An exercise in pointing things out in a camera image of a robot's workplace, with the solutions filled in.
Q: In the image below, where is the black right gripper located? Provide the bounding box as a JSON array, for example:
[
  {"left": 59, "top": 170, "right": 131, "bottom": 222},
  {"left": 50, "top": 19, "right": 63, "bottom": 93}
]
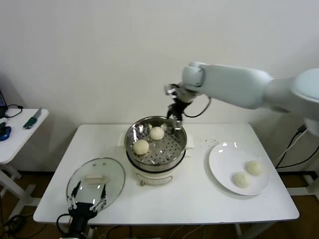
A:
[{"left": 166, "top": 97, "right": 191, "bottom": 132}]

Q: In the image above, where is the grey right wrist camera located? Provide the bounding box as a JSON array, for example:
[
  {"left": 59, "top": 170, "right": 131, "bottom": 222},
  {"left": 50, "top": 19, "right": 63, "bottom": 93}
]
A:
[{"left": 163, "top": 84, "right": 179, "bottom": 97}]

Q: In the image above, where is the dark laptop edge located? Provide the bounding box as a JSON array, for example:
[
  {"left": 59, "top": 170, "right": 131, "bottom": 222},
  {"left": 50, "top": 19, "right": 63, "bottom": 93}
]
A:
[{"left": 0, "top": 89, "right": 7, "bottom": 119}]

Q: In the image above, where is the black adapter with cable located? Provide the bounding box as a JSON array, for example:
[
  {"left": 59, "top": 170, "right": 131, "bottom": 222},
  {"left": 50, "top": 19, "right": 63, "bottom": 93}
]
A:
[{"left": 274, "top": 123, "right": 319, "bottom": 169}]

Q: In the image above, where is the thin black looped cable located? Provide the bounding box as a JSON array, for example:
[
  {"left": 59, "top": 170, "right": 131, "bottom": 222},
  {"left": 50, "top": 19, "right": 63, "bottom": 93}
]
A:
[{"left": 4, "top": 104, "right": 24, "bottom": 120}]

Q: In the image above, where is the round white plate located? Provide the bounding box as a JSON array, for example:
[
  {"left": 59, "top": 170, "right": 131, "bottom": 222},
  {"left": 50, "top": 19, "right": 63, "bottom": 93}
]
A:
[{"left": 208, "top": 141, "right": 271, "bottom": 196}]

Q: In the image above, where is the perforated steel steamer basket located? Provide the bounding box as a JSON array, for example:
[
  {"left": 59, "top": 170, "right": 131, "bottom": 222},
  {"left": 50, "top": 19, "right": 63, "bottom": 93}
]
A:
[{"left": 124, "top": 116, "right": 187, "bottom": 174}]

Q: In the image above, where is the white electric cooker base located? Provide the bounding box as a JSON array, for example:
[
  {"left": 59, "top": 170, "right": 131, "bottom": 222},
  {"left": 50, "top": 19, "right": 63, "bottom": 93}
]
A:
[{"left": 117, "top": 133, "right": 195, "bottom": 187}]

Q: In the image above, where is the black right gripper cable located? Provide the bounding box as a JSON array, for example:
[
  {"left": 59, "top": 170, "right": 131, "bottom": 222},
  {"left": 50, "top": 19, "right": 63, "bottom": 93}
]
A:
[{"left": 183, "top": 96, "right": 212, "bottom": 119}]

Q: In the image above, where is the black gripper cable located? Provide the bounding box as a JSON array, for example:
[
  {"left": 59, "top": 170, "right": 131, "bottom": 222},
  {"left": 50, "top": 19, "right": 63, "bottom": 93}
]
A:
[
  {"left": 56, "top": 213, "right": 73, "bottom": 234},
  {"left": 183, "top": 96, "right": 212, "bottom": 119}
]

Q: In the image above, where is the white steamed baozi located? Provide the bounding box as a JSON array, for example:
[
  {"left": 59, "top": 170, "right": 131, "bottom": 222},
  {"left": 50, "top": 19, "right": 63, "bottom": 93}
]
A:
[
  {"left": 149, "top": 126, "right": 164, "bottom": 140},
  {"left": 232, "top": 171, "right": 252, "bottom": 189},
  {"left": 133, "top": 139, "right": 150, "bottom": 155},
  {"left": 245, "top": 160, "right": 264, "bottom": 176}
]

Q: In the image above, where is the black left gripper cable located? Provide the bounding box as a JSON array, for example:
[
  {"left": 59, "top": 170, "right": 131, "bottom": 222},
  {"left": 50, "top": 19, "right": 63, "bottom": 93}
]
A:
[{"left": 56, "top": 213, "right": 73, "bottom": 234}]

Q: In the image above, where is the blue computer mouse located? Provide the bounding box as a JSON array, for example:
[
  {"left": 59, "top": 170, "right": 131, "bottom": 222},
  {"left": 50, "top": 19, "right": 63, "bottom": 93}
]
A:
[{"left": 0, "top": 126, "right": 12, "bottom": 142}]

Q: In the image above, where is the round glass pot lid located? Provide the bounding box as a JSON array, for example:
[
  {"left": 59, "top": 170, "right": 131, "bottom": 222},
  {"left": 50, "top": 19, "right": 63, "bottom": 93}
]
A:
[{"left": 66, "top": 157, "right": 126, "bottom": 211}]

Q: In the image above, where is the white side table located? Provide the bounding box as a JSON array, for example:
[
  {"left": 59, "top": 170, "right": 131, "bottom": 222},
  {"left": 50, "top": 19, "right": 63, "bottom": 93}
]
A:
[{"left": 0, "top": 109, "right": 50, "bottom": 221}]

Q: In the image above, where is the black floor cable tangle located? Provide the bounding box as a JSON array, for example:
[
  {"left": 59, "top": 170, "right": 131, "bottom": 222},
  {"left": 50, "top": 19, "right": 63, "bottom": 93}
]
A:
[{"left": 0, "top": 215, "right": 27, "bottom": 239}]

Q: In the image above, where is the white wall cable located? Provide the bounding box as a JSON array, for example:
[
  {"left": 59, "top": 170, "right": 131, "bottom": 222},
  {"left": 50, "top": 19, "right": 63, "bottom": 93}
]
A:
[{"left": 272, "top": 135, "right": 300, "bottom": 165}]

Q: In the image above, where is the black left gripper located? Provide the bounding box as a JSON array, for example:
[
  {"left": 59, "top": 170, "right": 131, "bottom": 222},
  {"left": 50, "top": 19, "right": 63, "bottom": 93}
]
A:
[{"left": 66, "top": 181, "right": 108, "bottom": 235}]

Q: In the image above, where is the green handled knife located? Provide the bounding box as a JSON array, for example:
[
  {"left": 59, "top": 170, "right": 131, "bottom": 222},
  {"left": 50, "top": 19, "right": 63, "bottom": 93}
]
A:
[{"left": 23, "top": 107, "right": 43, "bottom": 130}]

